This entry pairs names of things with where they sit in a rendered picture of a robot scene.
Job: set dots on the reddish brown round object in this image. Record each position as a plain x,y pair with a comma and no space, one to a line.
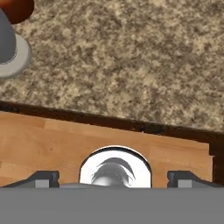
20,10

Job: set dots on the light wooden drawer front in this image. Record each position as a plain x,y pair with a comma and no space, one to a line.
43,143

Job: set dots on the round silver knob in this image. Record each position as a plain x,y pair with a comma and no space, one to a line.
115,166

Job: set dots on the grey post with round base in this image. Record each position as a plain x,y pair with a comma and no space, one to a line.
8,55

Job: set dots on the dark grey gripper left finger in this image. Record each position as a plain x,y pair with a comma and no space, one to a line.
43,178

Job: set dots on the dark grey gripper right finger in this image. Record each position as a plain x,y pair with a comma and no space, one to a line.
182,178

